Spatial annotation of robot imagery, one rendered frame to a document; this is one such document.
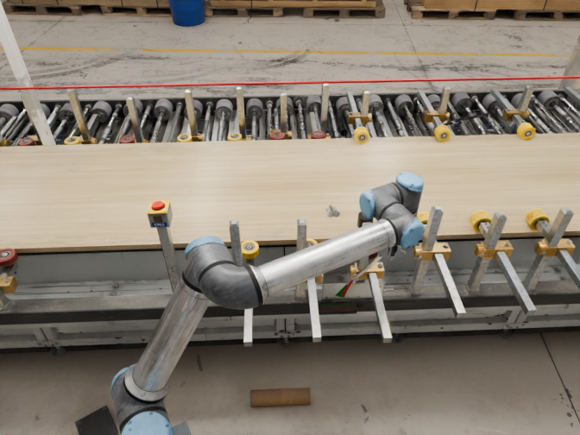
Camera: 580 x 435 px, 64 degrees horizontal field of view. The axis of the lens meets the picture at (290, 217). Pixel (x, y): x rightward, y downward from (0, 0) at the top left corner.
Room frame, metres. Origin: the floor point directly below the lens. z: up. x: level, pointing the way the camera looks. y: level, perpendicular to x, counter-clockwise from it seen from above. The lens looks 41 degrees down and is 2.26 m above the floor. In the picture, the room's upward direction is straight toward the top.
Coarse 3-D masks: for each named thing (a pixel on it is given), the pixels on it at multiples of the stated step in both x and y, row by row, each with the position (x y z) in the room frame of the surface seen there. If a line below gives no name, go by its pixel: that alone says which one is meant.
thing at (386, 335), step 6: (372, 276) 1.25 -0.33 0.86; (372, 282) 1.22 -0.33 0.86; (372, 288) 1.19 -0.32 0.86; (378, 288) 1.19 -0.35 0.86; (372, 294) 1.17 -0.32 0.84; (378, 294) 1.15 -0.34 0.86; (378, 300) 1.13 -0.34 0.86; (378, 306) 1.10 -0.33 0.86; (378, 312) 1.07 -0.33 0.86; (384, 312) 1.07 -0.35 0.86; (378, 318) 1.05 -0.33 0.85; (384, 318) 1.04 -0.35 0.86; (378, 324) 1.04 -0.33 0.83; (384, 324) 1.02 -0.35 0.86; (384, 330) 0.99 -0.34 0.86; (384, 336) 0.97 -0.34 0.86; (390, 336) 0.97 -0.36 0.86; (384, 342) 0.96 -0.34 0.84; (390, 342) 0.96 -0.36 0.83
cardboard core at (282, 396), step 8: (256, 392) 1.17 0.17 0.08; (264, 392) 1.17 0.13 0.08; (272, 392) 1.17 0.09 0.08; (280, 392) 1.17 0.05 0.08; (288, 392) 1.17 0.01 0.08; (296, 392) 1.17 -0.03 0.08; (304, 392) 1.17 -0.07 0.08; (256, 400) 1.13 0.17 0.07; (264, 400) 1.13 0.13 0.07; (272, 400) 1.13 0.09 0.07; (280, 400) 1.14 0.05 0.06; (288, 400) 1.14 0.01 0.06; (296, 400) 1.14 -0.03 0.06; (304, 400) 1.14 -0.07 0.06
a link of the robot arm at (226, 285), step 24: (384, 216) 1.07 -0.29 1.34; (408, 216) 1.04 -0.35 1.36; (336, 240) 0.94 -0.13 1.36; (360, 240) 0.95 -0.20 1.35; (384, 240) 0.96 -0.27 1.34; (408, 240) 0.98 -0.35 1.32; (264, 264) 0.86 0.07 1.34; (288, 264) 0.86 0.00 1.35; (312, 264) 0.87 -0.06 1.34; (336, 264) 0.89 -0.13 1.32; (216, 288) 0.78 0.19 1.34; (240, 288) 0.77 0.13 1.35; (264, 288) 0.79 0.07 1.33
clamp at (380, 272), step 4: (356, 264) 1.31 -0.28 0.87; (368, 264) 1.31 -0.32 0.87; (376, 264) 1.31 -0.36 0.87; (352, 268) 1.28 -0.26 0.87; (356, 268) 1.28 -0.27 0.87; (372, 268) 1.28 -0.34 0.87; (376, 268) 1.28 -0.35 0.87; (380, 268) 1.28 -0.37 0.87; (352, 272) 1.27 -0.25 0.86; (356, 272) 1.27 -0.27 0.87; (368, 272) 1.27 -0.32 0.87; (372, 272) 1.27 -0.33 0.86; (376, 272) 1.27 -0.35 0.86; (380, 272) 1.27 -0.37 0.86; (360, 276) 1.27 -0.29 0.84; (364, 276) 1.27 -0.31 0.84; (380, 276) 1.27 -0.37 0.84
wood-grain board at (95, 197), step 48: (96, 144) 2.18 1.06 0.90; (144, 144) 2.18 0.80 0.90; (192, 144) 2.18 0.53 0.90; (240, 144) 2.18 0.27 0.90; (288, 144) 2.18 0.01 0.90; (336, 144) 2.18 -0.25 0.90; (384, 144) 2.18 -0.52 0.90; (432, 144) 2.18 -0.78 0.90; (480, 144) 2.18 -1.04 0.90; (528, 144) 2.18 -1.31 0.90; (576, 144) 2.18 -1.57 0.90; (0, 192) 1.74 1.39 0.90; (48, 192) 1.74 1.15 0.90; (96, 192) 1.74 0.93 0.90; (144, 192) 1.74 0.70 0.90; (192, 192) 1.74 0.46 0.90; (240, 192) 1.74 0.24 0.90; (288, 192) 1.74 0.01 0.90; (336, 192) 1.74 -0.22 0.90; (432, 192) 1.74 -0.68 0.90; (480, 192) 1.74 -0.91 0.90; (528, 192) 1.74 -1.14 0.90; (576, 192) 1.74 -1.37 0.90; (0, 240) 1.42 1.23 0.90; (48, 240) 1.42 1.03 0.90; (96, 240) 1.42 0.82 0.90; (144, 240) 1.42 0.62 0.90; (192, 240) 1.42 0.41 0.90; (288, 240) 1.42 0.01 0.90
